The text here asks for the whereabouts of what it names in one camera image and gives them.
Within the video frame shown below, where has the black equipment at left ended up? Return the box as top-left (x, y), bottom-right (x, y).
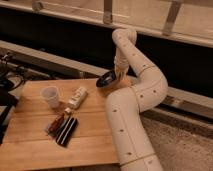
top-left (0, 52), bottom-right (24, 145)

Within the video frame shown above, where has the translucent plastic cup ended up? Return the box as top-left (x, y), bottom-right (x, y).
top-left (40, 86), bottom-right (59, 108)

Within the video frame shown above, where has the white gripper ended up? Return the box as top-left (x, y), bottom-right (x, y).
top-left (114, 55), bottom-right (129, 81)

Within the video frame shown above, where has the black white striped case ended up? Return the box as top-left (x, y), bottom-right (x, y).
top-left (56, 117), bottom-right (78, 147)

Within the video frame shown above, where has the red handled screwdriver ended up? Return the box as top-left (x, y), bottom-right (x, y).
top-left (46, 108), bottom-right (72, 135)

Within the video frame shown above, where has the dark ceramic bowl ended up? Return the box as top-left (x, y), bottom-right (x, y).
top-left (96, 70), bottom-right (116, 88)

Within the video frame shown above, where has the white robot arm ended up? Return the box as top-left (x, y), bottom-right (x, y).
top-left (106, 29), bottom-right (168, 171)

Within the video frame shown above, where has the wooden board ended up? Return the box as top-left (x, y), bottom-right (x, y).
top-left (0, 79), bottom-right (117, 169)

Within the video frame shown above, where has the metal window rail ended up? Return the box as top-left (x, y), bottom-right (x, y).
top-left (0, 0), bottom-right (213, 48)

